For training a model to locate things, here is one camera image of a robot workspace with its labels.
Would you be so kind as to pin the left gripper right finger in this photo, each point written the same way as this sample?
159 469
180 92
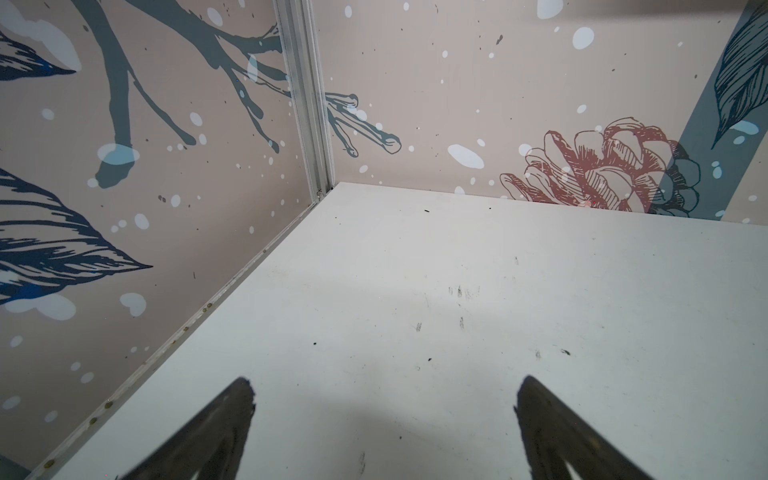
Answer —
558 442

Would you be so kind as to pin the aluminium corner post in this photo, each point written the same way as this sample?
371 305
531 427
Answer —
300 47

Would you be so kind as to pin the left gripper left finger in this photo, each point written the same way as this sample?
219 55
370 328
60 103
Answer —
210 445

